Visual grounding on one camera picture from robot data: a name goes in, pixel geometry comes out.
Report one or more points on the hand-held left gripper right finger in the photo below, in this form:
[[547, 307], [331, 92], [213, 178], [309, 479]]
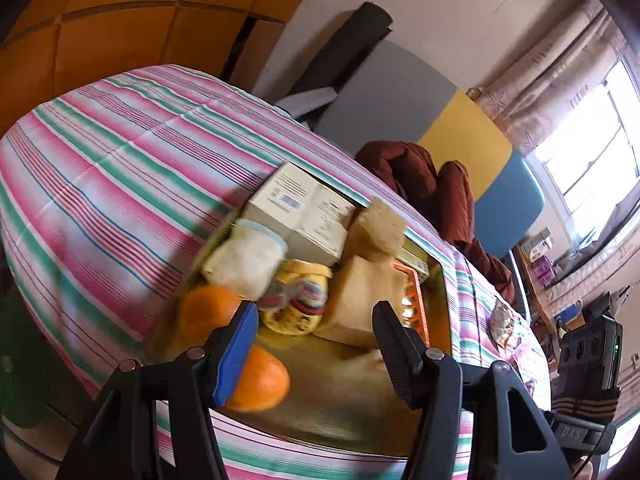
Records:
[[400, 360]]

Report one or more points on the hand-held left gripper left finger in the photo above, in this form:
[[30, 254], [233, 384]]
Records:
[[235, 355]]

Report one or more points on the orange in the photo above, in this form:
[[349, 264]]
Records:
[[207, 310], [262, 377]]

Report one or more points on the gold metal tray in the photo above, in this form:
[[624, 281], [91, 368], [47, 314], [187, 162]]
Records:
[[340, 400]]

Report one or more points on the white plush sock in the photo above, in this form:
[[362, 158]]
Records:
[[245, 260]]

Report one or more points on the green and yellow box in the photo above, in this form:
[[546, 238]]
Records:
[[417, 262]]

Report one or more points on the tan sponge block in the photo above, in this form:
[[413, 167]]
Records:
[[380, 225]]

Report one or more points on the white cardboard box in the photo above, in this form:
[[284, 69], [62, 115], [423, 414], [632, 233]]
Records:
[[300, 210]]

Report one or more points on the striped cloth covered desktop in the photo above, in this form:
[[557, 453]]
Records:
[[100, 160]]

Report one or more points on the wooden side desk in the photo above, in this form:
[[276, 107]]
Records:
[[542, 295]]

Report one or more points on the silver foil packet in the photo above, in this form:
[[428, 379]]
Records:
[[502, 325]]

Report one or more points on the purple box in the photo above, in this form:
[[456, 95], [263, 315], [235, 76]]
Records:
[[541, 267]]

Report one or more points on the white carton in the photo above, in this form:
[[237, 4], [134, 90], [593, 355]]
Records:
[[535, 247]]

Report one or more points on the rust brown jacket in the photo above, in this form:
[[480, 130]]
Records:
[[425, 180]]

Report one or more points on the window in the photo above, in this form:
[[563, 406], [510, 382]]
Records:
[[595, 160]]

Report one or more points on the grey yellow blue sofa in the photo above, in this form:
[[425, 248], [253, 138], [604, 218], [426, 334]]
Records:
[[390, 90]]

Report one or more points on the patterned curtain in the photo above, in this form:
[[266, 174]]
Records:
[[550, 75]]

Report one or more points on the wooden wardrobe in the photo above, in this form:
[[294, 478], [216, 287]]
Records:
[[125, 45]]

